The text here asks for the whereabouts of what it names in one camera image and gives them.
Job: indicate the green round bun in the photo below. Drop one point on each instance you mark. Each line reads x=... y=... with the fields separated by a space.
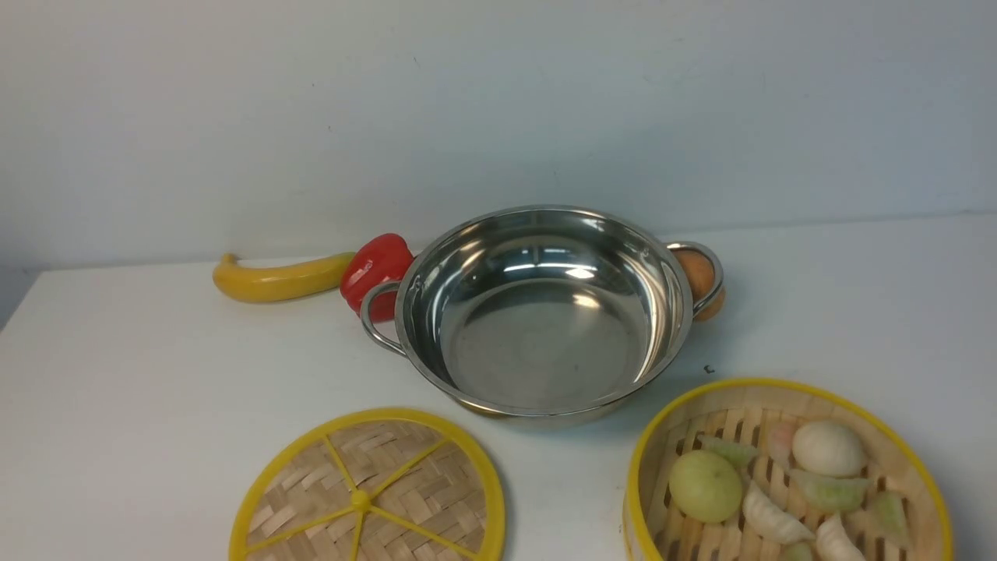
x=705 y=487

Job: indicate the yellow toy banana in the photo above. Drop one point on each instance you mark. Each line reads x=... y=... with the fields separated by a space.
x=279 y=283

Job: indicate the stainless steel pot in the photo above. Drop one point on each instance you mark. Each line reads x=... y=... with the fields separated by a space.
x=540 y=315

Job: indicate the pink dumpling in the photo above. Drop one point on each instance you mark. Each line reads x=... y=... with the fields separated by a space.
x=779 y=440

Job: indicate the orange toy egg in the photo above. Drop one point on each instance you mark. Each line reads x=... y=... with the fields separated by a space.
x=699 y=273

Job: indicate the yellow woven bamboo steamer lid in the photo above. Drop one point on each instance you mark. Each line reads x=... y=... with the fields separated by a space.
x=381 y=484

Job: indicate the green dumpling far right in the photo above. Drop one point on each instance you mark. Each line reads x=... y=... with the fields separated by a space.
x=890 y=515

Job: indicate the small green dumpling top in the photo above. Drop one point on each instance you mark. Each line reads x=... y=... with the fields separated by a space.
x=739 y=455

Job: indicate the red toy bell pepper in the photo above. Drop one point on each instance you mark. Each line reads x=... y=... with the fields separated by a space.
x=383 y=259

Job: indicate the yellow rimmed bamboo steamer basket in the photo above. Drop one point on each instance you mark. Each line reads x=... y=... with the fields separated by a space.
x=741 y=410

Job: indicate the green dumpling right of centre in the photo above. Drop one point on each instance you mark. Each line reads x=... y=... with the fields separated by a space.
x=830 y=494

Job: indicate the white dumpling lower right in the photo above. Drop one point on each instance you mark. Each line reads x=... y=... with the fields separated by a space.
x=833 y=543

